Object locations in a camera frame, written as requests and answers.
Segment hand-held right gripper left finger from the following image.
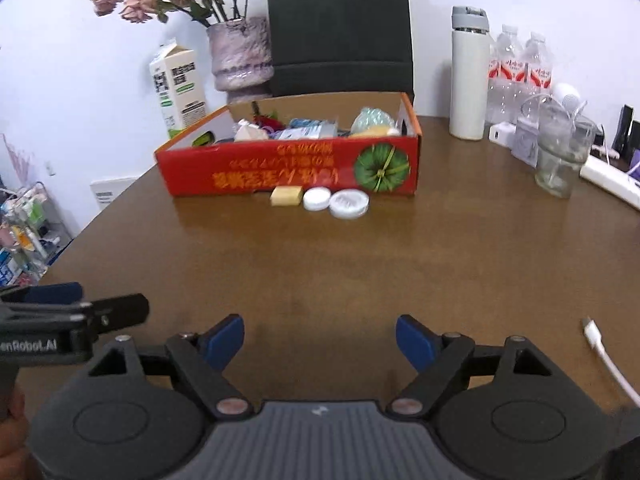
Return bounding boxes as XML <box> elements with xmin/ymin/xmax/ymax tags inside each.
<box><xmin>87</xmin><ymin>312</ymin><xmax>256</xmax><ymax>422</ymax></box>

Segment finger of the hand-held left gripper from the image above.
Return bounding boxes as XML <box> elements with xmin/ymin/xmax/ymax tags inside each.
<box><xmin>0</xmin><ymin>282</ymin><xmax>85</xmax><ymax>306</ymax></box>
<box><xmin>0</xmin><ymin>294</ymin><xmax>151</xmax><ymax>333</ymax></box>

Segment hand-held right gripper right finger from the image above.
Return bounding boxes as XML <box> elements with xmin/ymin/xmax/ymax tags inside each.
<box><xmin>385</xmin><ymin>312</ymin><xmax>553</xmax><ymax>421</ymax></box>

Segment red cardboard box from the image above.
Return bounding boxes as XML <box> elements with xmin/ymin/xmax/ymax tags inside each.
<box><xmin>154</xmin><ymin>91</ymin><xmax>423</xmax><ymax>197</ymax></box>

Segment brown wooden desktop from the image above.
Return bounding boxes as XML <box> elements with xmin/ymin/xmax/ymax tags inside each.
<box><xmin>27</xmin><ymin>92</ymin><xmax>640</xmax><ymax>480</ymax></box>

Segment person's left hand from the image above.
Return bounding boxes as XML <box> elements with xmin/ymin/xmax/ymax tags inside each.
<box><xmin>0</xmin><ymin>391</ymin><xmax>29</xmax><ymax>480</ymax></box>

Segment pink feathery decoration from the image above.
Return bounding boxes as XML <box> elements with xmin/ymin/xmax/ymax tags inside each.
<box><xmin>0</xmin><ymin>132</ymin><xmax>33</xmax><ymax>186</ymax></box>

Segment large white round lid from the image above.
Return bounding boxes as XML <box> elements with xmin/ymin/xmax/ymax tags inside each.
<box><xmin>329</xmin><ymin>189</ymin><xmax>371</xmax><ymax>221</ymax></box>

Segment yellow rectangular block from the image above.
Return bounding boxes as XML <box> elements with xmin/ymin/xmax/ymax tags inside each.
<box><xmin>270</xmin><ymin>186</ymin><xmax>304</xmax><ymax>207</ymax></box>

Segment small white round lid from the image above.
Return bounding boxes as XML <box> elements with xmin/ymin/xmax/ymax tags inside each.
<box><xmin>302</xmin><ymin>187</ymin><xmax>332</xmax><ymax>212</ymax></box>

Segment beige lumpy item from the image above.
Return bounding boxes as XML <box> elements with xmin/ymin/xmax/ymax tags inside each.
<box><xmin>233</xmin><ymin>119</ymin><xmax>268</xmax><ymax>143</ymax></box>

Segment yellow sponge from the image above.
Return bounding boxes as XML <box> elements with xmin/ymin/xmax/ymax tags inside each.
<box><xmin>347</xmin><ymin>127</ymin><xmax>402</xmax><ymax>139</ymax></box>

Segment blue and white packet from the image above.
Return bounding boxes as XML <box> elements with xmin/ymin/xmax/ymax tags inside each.
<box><xmin>274</xmin><ymin>121</ymin><xmax>340</xmax><ymax>142</ymax></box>

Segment red artificial flower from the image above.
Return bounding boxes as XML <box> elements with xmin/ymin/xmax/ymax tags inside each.
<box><xmin>252</xmin><ymin>112</ymin><xmax>283</xmax><ymax>133</ymax></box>

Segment white charger adapter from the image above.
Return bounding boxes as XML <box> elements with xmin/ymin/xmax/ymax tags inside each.
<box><xmin>488</xmin><ymin>121</ymin><xmax>518</xmax><ymax>150</ymax></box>

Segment green mesh ball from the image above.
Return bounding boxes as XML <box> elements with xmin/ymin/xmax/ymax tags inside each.
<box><xmin>350</xmin><ymin>106</ymin><xmax>393</xmax><ymax>133</ymax></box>

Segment white milk carton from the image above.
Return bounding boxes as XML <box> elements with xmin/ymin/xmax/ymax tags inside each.
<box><xmin>149</xmin><ymin>42</ymin><xmax>208</xmax><ymax>140</ymax></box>

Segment small pale purple box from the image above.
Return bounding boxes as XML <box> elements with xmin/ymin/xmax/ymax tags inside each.
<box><xmin>511</xmin><ymin>110</ymin><xmax>543</xmax><ymax>167</ymax></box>

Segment clear glass cup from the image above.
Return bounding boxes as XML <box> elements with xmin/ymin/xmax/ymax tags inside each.
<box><xmin>534</xmin><ymin>102</ymin><xmax>597</xmax><ymax>199</ymax></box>

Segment white power strip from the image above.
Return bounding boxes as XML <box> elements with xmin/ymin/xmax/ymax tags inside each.
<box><xmin>579</xmin><ymin>154</ymin><xmax>640</xmax><ymax>211</ymax></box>

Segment white thermos bottle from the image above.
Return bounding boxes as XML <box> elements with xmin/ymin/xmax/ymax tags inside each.
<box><xmin>448</xmin><ymin>5</ymin><xmax>493</xmax><ymax>141</ymax></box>

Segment pink ceramic vase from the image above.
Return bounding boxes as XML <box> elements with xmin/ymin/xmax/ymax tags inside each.
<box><xmin>207</xmin><ymin>16</ymin><xmax>275</xmax><ymax>103</ymax></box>

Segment clear water bottle red label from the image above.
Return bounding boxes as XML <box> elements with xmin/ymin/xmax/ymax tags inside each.
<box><xmin>487</xmin><ymin>24</ymin><xmax>526</xmax><ymax>128</ymax></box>
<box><xmin>522</xmin><ymin>31</ymin><xmax>555</xmax><ymax>111</ymax></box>

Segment white round device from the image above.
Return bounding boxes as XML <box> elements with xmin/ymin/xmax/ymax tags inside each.
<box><xmin>550</xmin><ymin>82</ymin><xmax>582</xmax><ymax>111</ymax></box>

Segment black upright device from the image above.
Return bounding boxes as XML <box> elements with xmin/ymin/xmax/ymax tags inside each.
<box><xmin>611</xmin><ymin>104</ymin><xmax>640</xmax><ymax>161</ymax></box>

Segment black paper bag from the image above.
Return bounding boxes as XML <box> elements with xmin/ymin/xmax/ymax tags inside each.
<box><xmin>266</xmin><ymin>0</ymin><xmax>416</xmax><ymax>103</ymax></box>

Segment wire rack with colourful items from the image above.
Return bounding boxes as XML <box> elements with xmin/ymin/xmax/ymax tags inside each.
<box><xmin>0</xmin><ymin>182</ymin><xmax>63</xmax><ymax>286</ymax></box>

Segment white charging cable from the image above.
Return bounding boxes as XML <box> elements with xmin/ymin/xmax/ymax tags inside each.
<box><xmin>581</xmin><ymin>316</ymin><xmax>640</xmax><ymax>408</ymax></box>

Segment thin white cable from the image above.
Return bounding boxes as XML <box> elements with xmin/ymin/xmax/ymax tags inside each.
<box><xmin>570</xmin><ymin>100</ymin><xmax>623</xmax><ymax>161</ymax></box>

